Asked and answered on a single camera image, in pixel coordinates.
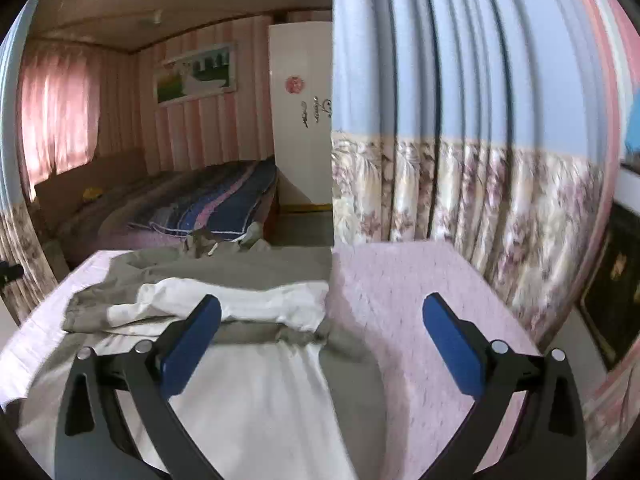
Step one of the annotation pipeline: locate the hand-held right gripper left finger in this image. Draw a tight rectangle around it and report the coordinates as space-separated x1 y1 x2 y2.
54 294 223 480

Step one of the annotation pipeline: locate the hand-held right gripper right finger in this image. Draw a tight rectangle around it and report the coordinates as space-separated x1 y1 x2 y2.
422 292 587 480

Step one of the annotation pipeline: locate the olive and cream jacket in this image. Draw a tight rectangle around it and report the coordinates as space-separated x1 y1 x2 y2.
15 227 416 480

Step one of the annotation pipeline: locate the striped blanket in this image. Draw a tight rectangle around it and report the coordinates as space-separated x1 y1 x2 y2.
127 157 278 238

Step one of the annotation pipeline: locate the brown bed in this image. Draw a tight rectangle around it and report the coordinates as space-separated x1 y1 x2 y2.
35 147 281 268

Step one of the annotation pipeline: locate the black water dispenser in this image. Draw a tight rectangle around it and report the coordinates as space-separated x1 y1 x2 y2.
577 200 640 373

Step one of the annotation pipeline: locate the blue curtain with floral hem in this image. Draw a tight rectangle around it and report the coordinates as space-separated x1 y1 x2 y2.
0 5 58 326
330 0 618 341

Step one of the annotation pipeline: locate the white wardrobe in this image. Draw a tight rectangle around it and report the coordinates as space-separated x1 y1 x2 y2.
267 21 333 211

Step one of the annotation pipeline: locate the pink window curtain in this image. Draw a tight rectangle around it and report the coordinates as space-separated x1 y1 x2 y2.
20 42 103 186

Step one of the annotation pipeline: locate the blue cloth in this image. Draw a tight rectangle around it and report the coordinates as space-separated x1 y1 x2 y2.
622 110 640 166

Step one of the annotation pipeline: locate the framed wall picture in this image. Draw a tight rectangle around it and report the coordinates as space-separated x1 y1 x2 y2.
152 42 237 107

